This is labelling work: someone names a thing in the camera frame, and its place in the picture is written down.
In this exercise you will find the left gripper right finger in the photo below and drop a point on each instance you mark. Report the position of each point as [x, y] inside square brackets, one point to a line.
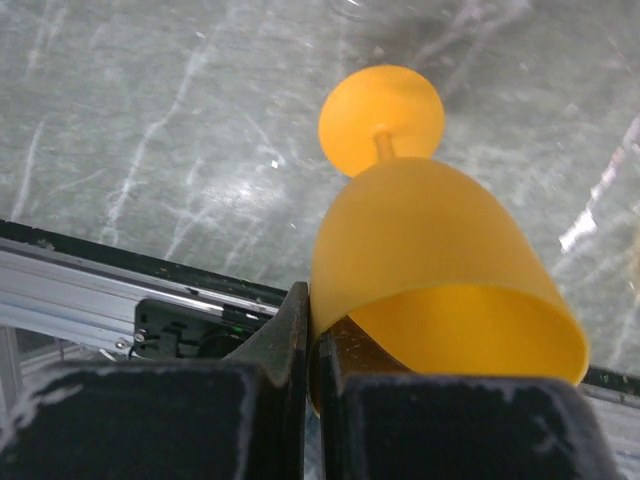
[380, 421]

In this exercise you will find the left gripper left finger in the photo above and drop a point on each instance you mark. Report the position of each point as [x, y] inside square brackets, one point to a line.
[241, 417]

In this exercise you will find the orange wine glass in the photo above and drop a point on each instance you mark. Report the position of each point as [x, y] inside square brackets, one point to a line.
[420, 256]

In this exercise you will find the aluminium frame rail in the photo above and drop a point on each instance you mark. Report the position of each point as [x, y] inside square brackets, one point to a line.
[86, 293]

